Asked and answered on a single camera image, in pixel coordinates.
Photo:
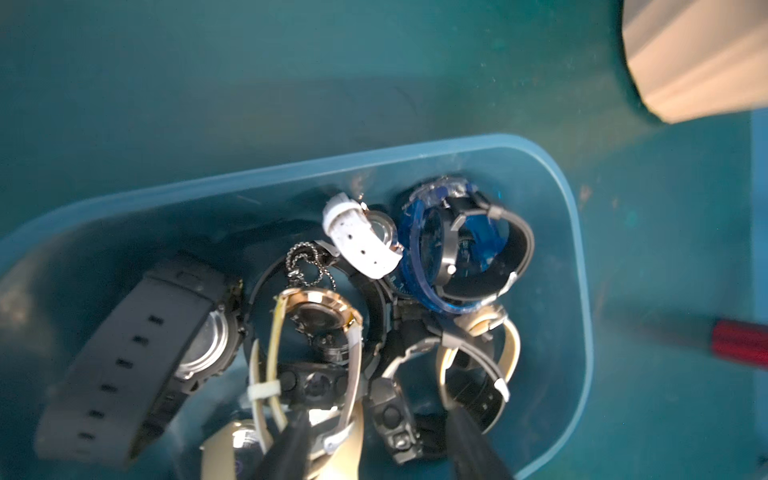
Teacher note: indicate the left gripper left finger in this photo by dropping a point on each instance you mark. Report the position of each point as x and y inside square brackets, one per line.
[288, 458]

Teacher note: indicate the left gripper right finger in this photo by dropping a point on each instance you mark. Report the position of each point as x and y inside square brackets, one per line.
[471, 454]

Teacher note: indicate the small black watch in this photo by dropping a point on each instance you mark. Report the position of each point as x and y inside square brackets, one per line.
[406, 436]

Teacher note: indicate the cream band watch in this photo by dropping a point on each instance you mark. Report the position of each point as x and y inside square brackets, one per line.
[491, 340]

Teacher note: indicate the silver bracelet watch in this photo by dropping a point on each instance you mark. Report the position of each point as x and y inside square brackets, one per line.
[268, 389]

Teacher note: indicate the black band smartwatch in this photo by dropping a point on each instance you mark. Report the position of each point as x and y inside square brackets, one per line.
[178, 327]

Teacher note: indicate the transparent blue watch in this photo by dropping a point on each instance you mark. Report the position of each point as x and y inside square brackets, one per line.
[429, 254]

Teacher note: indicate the white strap silver watch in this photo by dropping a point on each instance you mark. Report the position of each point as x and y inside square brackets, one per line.
[366, 238]

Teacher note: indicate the beige square watch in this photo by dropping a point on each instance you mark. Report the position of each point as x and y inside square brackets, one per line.
[234, 452]

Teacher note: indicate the blue plastic storage box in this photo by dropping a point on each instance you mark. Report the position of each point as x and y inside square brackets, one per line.
[63, 272]

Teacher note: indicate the red spray bottle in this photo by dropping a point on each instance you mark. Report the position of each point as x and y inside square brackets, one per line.
[741, 342]

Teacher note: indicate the peach ribbed flower pot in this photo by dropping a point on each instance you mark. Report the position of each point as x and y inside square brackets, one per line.
[694, 59]

